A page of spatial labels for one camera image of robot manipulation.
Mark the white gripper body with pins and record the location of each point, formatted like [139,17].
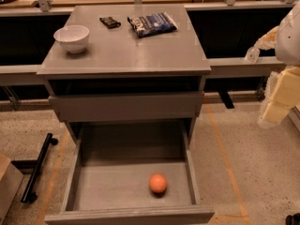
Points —
[290,41]

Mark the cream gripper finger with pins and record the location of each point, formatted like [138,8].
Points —
[272,114]
[267,41]

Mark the orange fruit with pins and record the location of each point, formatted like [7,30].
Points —
[157,183]

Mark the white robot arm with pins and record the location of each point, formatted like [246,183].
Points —
[287,48]

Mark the closed grey top drawer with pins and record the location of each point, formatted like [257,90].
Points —
[127,107]

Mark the grey drawer cabinet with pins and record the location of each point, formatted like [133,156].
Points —
[117,61]

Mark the open grey middle drawer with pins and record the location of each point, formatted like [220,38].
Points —
[109,178]

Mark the clear sanitizer bottle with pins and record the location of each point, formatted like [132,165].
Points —
[252,55]

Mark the blue chip bag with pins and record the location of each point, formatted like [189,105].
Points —
[152,25]

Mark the small black snack bar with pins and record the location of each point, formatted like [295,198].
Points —
[110,22]

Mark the white ceramic bowl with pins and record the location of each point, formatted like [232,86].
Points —
[72,38]

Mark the black metal bar stand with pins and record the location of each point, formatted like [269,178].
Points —
[29,196]

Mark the cardboard box left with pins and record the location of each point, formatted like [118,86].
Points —
[10,180]

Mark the grey metal rail shelf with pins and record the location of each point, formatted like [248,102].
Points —
[222,67]

